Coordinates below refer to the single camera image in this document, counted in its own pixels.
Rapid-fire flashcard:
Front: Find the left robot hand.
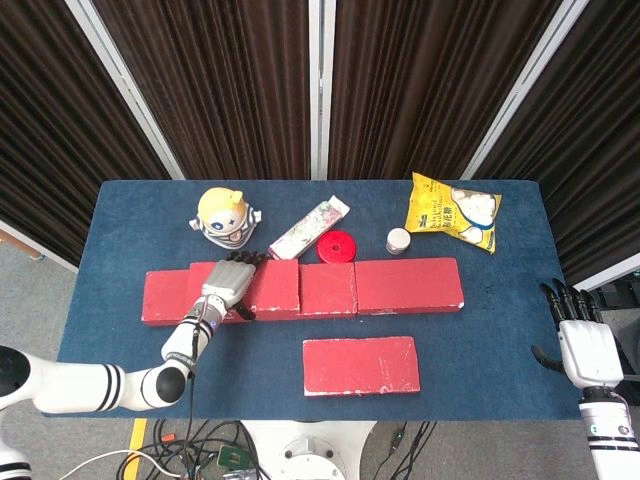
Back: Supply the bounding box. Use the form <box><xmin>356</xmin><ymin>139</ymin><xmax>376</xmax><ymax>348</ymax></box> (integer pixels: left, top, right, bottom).
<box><xmin>201</xmin><ymin>249</ymin><xmax>269</xmax><ymax>321</ymax></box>

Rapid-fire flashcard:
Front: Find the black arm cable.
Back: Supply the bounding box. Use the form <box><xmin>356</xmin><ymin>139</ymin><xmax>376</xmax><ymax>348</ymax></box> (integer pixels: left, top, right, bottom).
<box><xmin>185</xmin><ymin>307</ymin><xmax>207</xmax><ymax>480</ymax></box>

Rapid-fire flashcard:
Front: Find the white partition base rail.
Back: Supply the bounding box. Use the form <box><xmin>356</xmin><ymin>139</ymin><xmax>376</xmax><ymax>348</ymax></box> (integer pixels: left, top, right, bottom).
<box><xmin>567</xmin><ymin>251</ymin><xmax>640</xmax><ymax>297</ymax></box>
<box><xmin>0</xmin><ymin>219</ymin><xmax>79</xmax><ymax>274</ymax></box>

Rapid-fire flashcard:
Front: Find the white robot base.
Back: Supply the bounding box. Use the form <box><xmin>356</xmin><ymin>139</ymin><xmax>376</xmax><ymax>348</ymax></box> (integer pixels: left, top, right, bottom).
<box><xmin>239</xmin><ymin>419</ymin><xmax>376</xmax><ymax>480</ymax></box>

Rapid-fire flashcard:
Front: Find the dark brown curtain panel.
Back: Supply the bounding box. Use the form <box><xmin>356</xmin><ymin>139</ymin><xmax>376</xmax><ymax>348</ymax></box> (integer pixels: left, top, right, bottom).
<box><xmin>0</xmin><ymin>0</ymin><xmax>175</xmax><ymax>269</ymax></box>
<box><xmin>473</xmin><ymin>0</ymin><xmax>640</xmax><ymax>287</ymax></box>
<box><xmin>327</xmin><ymin>0</ymin><xmax>565</xmax><ymax>181</ymax></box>
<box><xmin>92</xmin><ymin>0</ymin><xmax>312</xmax><ymax>181</ymax></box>

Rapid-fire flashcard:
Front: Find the white floor cable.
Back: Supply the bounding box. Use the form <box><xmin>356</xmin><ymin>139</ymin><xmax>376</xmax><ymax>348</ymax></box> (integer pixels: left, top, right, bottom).
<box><xmin>59</xmin><ymin>448</ymin><xmax>187</xmax><ymax>480</ymax></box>

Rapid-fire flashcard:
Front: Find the black floor cable with plug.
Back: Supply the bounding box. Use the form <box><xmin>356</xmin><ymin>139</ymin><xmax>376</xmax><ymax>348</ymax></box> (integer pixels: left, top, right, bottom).
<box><xmin>378</xmin><ymin>420</ymin><xmax>437</xmax><ymax>480</ymax></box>

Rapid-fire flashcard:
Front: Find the yellow floor tape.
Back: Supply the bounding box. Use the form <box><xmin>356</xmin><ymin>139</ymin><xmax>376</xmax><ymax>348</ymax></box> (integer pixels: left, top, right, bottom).
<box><xmin>121</xmin><ymin>418</ymin><xmax>149</xmax><ymax>480</ymax></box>

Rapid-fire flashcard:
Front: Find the blue table cloth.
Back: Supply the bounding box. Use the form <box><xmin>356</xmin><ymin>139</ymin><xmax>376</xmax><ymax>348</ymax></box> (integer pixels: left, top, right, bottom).
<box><xmin>42</xmin><ymin>179</ymin><xmax>584</xmax><ymax>421</ymax></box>

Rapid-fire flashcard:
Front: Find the yellow plush toy striped shirt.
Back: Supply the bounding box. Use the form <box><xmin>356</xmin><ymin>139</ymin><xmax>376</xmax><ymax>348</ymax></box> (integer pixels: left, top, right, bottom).
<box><xmin>188</xmin><ymin>186</ymin><xmax>264</xmax><ymax>251</ymax></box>

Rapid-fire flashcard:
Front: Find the green circuit board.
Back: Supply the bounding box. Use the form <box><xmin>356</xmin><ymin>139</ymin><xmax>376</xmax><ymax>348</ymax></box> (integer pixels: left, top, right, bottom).
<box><xmin>217</xmin><ymin>445</ymin><xmax>250</xmax><ymax>470</ymax></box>

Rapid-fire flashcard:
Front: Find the white partition post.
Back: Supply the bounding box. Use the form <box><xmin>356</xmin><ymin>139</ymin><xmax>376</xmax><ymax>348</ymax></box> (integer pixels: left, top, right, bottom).
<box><xmin>63</xmin><ymin>0</ymin><xmax>187</xmax><ymax>181</ymax></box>
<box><xmin>307</xmin><ymin>0</ymin><xmax>338</xmax><ymax>180</ymax></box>
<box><xmin>459</xmin><ymin>0</ymin><xmax>592</xmax><ymax>181</ymax></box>

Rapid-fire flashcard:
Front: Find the red foam brick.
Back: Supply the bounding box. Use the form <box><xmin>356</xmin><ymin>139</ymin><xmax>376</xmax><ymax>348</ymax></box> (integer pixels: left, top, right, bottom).
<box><xmin>354</xmin><ymin>257</ymin><xmax>466</xmax><ymax>317</ymax></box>
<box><xmin>302</xmin><ymin>335</ymin><xmax>422</xmax><ymax>398</ymax></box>
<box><xmin>185</xmin><ymin>258</ymin><xmax>302</xmax><ymax>322</ymax></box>
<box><xmin>298</xmin><ymin>262</ymin><xmax>359</xmax><ymax>319</ymax></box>
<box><xmin>141</xmin><ymin>269</ymin><xmax>251</xmax><ymax>329</ymax></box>

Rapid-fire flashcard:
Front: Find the black floor cable bundle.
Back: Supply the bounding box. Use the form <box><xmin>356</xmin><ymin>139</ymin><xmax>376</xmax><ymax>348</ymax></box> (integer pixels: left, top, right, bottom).
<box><xmin>144</xmin><ymin>418</ymin><xmax>262</xmax><ymax>480</ymax></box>

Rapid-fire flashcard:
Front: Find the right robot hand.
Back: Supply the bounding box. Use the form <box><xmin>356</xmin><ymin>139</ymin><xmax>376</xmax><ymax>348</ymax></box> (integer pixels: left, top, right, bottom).
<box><xmin>530</xmin><ymin>278</ymin><xmax>625</xmax><ymax>389</ymax></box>

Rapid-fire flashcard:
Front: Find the yellow marshmallow bag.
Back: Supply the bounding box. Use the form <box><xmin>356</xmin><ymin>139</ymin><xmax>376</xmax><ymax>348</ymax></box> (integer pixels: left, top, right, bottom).
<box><xmin>403</xmin><ymin>171</ymin><xmax>503</xmax><ymax>255</ymax></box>

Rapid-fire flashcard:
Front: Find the red round disc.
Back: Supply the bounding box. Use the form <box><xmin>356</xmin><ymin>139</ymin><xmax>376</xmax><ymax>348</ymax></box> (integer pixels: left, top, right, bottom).
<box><xmin>316</xmin><ymin>230</ymin><xmax>358</xmax><ymax>265</ymax></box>

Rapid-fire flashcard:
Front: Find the floral toothpaste box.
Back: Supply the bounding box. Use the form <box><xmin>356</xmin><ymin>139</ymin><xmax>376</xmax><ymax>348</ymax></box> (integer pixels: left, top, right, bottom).
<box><xmin>268</xmin><ymin>196</ymin><xmax>351</xmax><ymax>261</ymax></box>

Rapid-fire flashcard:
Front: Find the small white jar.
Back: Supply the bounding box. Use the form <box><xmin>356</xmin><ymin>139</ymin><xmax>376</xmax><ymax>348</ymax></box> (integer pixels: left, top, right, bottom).
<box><xmin>385</xmin><ymin>227</ymin><xmax>412</xmax><ymax>256</ymax></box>

